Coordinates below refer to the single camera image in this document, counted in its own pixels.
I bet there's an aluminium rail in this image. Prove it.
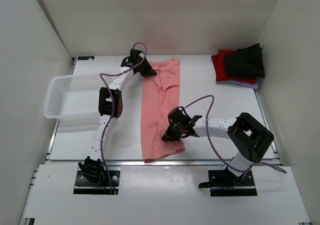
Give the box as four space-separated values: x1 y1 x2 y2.
44 152 282 166

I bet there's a black folded t shirt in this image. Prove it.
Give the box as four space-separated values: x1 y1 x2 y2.
223 43 265 79

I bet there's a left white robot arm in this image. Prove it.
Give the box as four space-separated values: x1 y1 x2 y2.
78 48 157 188

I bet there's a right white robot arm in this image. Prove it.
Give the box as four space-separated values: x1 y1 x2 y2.
161 106 274 190

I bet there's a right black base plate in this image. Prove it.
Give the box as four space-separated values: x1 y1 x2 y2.
208 169 258 197

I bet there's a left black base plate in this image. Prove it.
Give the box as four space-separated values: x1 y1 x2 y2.
73 169 121 196

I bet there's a lavender folded t shirt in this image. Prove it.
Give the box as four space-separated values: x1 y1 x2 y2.
235 81 259 90

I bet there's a red folded t shirt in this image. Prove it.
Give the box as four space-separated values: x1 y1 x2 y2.
211 49 257 85

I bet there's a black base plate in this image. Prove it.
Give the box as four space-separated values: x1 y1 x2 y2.
208 169 258 197
73 169 121 196

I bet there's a pink t shirt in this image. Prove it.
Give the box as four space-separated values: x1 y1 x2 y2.
140 58 185 163

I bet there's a white plastic basket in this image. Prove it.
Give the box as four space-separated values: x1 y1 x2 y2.
43 73 105 121

